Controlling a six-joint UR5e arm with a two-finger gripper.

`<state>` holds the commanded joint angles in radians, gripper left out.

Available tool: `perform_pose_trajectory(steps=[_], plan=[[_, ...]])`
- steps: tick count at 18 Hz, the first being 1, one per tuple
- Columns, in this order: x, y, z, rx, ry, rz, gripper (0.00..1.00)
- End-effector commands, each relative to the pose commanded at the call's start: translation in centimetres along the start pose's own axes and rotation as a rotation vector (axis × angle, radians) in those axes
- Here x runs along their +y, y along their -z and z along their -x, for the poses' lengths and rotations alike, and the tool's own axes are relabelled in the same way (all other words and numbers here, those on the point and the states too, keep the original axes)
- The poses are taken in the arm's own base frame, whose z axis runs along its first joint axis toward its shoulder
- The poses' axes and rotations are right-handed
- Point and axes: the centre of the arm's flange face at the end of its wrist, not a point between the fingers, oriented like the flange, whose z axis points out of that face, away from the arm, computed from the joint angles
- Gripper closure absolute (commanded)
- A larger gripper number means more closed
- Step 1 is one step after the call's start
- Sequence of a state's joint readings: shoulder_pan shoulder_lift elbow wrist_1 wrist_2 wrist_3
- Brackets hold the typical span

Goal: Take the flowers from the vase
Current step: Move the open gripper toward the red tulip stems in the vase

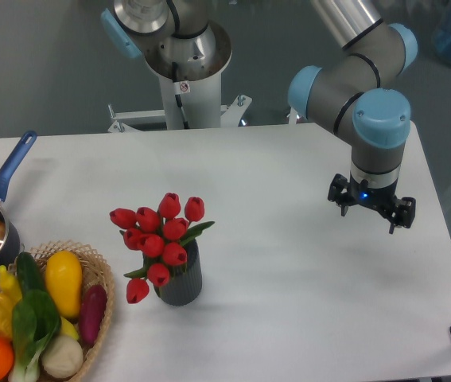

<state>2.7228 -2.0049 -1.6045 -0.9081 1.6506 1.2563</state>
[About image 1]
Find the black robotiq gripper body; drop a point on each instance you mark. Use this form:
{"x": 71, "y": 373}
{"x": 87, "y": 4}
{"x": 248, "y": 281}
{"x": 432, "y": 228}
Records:
{"x": 375, "y": 191}

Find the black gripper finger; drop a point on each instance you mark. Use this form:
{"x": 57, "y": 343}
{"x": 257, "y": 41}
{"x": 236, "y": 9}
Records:
{"x": 400, "y": 213}
{"x": 339, "y": 193}

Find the red tulip bouquet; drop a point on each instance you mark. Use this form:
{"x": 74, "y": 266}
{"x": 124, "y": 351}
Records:
{"x": 148, "y": 230}

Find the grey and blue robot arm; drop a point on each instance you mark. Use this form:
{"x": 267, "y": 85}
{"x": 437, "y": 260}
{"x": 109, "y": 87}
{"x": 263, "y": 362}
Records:
{"x": 351, "y": 101}

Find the dark grey ribbed vase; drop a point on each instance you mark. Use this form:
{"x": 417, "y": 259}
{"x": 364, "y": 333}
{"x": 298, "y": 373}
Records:
{"x": 176, "y": 273}

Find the woven wicker basket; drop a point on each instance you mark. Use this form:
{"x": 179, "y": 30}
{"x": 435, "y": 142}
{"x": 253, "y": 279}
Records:
{"x": 96, "y": 271}

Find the purple eggplant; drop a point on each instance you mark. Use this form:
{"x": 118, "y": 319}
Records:
{"x": 91, "y": 313}

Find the yellow squash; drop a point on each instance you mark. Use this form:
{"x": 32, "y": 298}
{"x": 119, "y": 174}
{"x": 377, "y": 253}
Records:
{"x": 63, "y": 280}

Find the small yellow vegetable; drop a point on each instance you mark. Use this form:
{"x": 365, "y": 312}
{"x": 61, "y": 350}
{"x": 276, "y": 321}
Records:
{"x": 68, "y": 329}

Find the green cucumber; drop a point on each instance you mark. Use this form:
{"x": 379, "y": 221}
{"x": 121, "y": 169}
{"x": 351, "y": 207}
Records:
{"x": 28, "y": 273}

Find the beige garlic bulb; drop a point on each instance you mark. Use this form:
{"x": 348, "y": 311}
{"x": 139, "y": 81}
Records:
{"x": 63, "y": 357}

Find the green bok choy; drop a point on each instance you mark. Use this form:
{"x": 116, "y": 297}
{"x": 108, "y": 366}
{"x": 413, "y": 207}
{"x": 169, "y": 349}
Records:
{"x": 35, "y": 321}

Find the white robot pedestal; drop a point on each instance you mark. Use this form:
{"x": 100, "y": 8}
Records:
{"x": 189, "y": 73}

